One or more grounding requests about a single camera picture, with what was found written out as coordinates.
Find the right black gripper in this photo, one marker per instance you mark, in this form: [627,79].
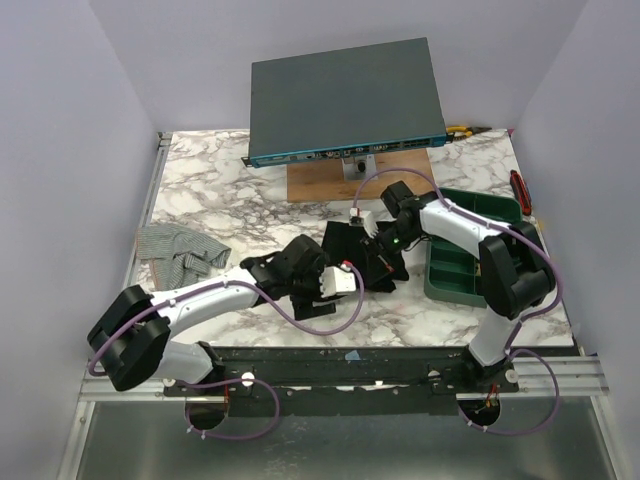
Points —
[375,248]

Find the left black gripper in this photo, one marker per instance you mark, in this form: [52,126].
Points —
[303,307]

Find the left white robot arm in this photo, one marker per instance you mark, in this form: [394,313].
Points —
[134,337]

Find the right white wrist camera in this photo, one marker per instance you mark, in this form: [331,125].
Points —
[364,219]

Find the red black utility knife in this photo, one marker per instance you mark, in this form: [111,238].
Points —
[521,192]

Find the aluminium frame rail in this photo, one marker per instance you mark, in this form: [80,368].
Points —
[80,428]

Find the green divided plastic tray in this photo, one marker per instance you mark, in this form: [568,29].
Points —
[452,274]

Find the black metal base rail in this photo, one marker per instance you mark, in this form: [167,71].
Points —
[327,381]

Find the grey network switch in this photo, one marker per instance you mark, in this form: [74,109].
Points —
[343,103]

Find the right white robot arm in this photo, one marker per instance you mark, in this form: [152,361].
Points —
[515,271]

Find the grey striped underwear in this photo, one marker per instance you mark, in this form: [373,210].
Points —
[179,256]

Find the brown plywood board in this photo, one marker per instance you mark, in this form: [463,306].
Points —
[323,180]

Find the grey metal stand bracket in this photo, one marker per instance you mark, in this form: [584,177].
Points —
[357,168]

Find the black underwear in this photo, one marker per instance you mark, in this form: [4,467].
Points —
[342,242]

